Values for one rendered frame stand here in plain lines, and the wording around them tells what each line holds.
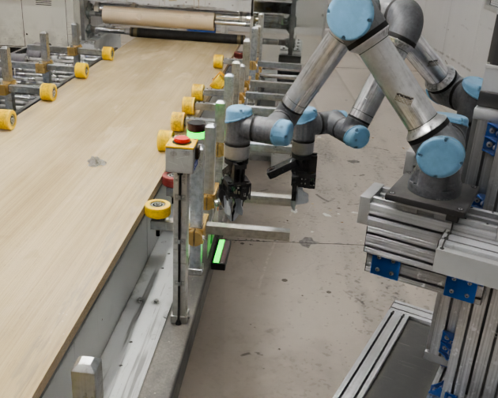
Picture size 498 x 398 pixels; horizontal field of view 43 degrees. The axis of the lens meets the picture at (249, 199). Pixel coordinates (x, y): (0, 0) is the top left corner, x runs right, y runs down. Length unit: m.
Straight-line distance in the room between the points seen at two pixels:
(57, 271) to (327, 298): 1.87
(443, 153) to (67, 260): 0.99
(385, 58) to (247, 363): 1.58
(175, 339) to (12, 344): 0.48
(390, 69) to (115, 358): 1.05
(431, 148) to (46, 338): 1.01
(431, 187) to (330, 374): 1.19
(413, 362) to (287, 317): 0.75
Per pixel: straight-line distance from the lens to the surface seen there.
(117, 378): 1.75
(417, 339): 2.71
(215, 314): 3.07
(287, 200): 2.18
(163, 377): 1.61
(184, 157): 1.55
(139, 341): 1.86
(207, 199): 2.13
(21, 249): 1.78
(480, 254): 1.79
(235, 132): 1.80
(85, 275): 1.63
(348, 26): 1.62
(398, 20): 2.04
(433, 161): 1.67
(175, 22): 4.66
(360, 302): 3.27
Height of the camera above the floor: 1.73
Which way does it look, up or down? 24 degrees down
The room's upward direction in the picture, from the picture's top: 3 degrees clockwise
